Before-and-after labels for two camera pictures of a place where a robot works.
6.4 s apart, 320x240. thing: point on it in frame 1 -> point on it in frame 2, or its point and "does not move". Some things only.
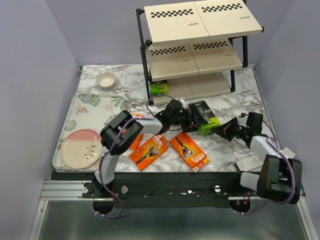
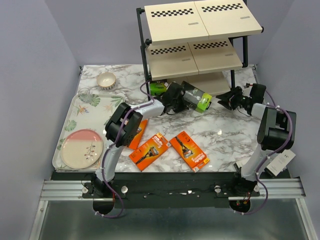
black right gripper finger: (225, 130) -> (227, 96)
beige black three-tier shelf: (196, 47) does not move
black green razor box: (212, 120) -> (195, 98)
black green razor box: (158, 88) does not move
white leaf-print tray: (89, 112) does not move
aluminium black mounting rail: (149, 190) does not move
